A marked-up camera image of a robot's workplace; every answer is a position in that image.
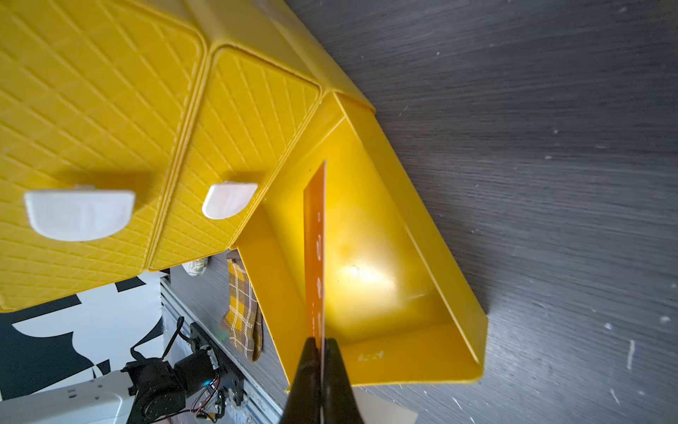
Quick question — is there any yellow plastic drawer cabinet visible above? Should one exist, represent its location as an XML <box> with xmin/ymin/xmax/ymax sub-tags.
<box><xmin>1</xmin><ymin>1</ymin><xmax>371</xmax><ymax>313</ymax></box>

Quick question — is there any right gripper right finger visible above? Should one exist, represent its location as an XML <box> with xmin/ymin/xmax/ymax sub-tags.
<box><xmin>321</xmin><ymin>338</ymin><xmax>364</xmax><ymax>424</ymax></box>

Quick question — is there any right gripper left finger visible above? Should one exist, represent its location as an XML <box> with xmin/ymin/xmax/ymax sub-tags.
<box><xmin>279</xmin><ymin>337</ymin><xmax>321</xmax><ymax>424</ymax></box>

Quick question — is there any yellow bottom drawer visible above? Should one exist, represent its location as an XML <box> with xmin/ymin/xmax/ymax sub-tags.
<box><xmin>235</xmin><ymin>94</ymin><xmax>488</xmax><ymax>386</ymax></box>

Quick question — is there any cream postcard red text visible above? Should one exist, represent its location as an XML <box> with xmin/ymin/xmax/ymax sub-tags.
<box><xmin>352</xmin><ymin>388</ymin><xmax>418</xmax><ymax>424</ymax></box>

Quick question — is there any grey patterned pouch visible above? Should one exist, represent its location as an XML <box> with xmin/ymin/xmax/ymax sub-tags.
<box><xmin>182</xmin><ymin>257</ymin><xmax>209</xmax><ymax>277</ymax></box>

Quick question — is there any yellow plaid sock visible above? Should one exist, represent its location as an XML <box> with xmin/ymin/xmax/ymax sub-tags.
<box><xmin>222</xmin><ymin>252</ymin><xmax>264</xmax><ymax>362</ymax></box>

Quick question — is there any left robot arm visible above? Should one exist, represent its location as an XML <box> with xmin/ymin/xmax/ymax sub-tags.
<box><xmin>1</xmin><ymin>349</ymin><xmax>219</xmax><ymax>423</ymax></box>

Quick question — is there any red postcard white text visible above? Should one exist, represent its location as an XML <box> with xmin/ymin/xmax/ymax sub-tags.
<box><xmin>303</xmin><ymin>160</ymin><xmax>328</xmax><ymax>353</ymax></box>

